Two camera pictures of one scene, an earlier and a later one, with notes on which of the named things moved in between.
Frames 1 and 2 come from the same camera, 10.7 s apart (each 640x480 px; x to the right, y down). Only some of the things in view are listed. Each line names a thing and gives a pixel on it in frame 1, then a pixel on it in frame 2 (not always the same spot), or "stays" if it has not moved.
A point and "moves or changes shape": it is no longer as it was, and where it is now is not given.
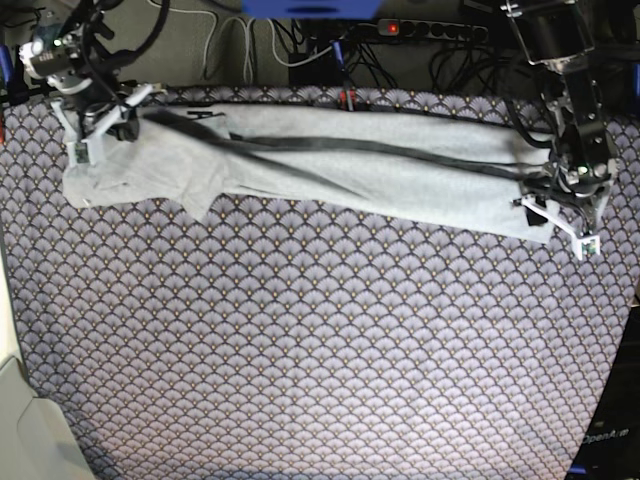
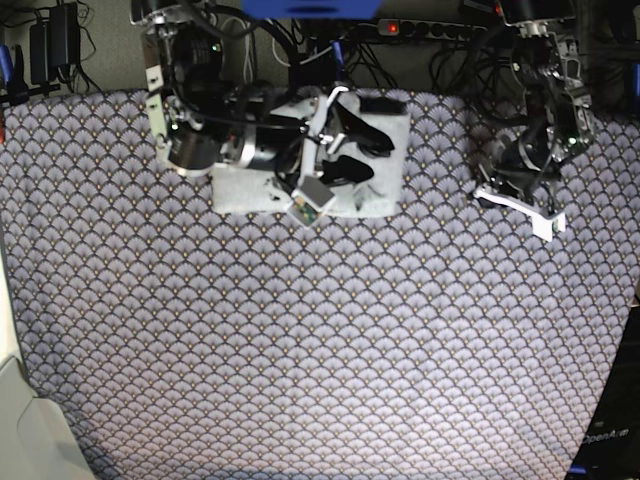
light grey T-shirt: (454, 172) moves or changes shape
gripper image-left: (92, 104) -> (280, 141)
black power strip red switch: (434, 29) stays
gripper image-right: (583, 160) -> (530, 155)
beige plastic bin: (36, 441) stays
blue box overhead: (311, 9) stays
